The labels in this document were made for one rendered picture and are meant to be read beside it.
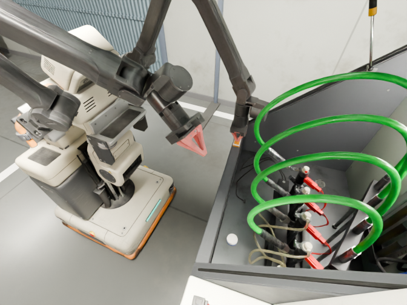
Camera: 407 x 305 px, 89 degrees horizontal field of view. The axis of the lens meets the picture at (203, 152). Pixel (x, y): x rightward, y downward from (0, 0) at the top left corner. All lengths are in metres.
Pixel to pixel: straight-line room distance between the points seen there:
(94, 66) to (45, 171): 0.87
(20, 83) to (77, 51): 0.24
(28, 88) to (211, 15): 0.55
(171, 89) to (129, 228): 1.20
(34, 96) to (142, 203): 1.07
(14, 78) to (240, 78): 0.62
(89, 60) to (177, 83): 0.17
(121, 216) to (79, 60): 1.23
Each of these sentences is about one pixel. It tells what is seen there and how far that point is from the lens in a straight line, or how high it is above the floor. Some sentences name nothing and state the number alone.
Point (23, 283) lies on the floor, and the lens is 2.04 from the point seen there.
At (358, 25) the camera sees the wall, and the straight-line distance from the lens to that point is 2.41.
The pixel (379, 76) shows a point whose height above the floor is 1.42.
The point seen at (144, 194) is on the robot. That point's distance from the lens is 1.63.
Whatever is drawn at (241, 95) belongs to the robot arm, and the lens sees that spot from 0.78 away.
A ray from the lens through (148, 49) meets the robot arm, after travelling 0.95.
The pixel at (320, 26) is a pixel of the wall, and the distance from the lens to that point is 2.39.
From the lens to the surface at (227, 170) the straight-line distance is 0.85.
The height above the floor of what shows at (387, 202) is 1.24.
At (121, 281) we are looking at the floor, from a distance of 1.74.
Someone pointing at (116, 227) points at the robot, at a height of 0.28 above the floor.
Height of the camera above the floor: 1.62
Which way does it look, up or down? 47 degrees down
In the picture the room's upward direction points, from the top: straight up
